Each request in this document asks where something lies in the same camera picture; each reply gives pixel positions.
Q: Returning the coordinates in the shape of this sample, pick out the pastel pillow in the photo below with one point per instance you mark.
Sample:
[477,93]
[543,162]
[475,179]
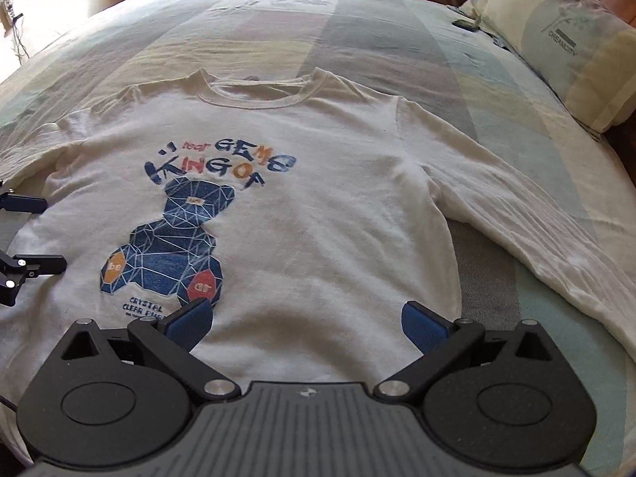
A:
[473,9]
[585,53]

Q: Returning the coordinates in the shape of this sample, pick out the rear pastel pillow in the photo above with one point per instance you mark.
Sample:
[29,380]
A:
[473,9]

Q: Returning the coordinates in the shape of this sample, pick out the front pastel pillow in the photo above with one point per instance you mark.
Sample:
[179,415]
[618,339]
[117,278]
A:
[585,53]

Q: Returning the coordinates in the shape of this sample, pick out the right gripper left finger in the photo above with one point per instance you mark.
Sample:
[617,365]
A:
[166,345]

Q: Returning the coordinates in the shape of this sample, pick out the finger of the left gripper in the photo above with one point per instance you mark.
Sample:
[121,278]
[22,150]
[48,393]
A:
[12,202]
[16,269]

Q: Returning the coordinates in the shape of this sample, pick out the patchwork pastel bed sheet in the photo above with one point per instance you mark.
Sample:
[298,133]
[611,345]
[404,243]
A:
[403,48]

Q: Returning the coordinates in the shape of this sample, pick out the black remote control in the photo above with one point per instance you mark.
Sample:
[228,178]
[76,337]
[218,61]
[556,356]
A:
[465,25]

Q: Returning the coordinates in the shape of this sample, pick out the white printed sweatshirt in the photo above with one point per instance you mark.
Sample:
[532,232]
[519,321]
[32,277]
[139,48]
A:
[307,211]

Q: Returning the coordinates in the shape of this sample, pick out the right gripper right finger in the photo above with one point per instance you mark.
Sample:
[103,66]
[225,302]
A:
[445,347]

